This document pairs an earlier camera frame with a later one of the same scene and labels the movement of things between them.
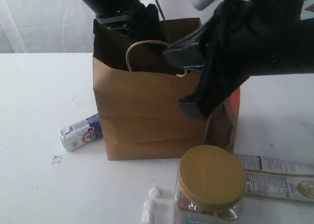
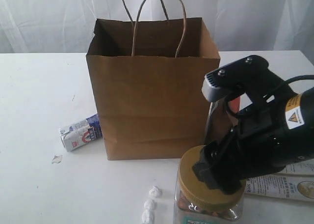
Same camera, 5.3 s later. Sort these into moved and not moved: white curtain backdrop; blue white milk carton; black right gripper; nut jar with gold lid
Moved: black right gripper
Not moved: white curtain backdrop; blue white milk carton; nut jar with gold lid
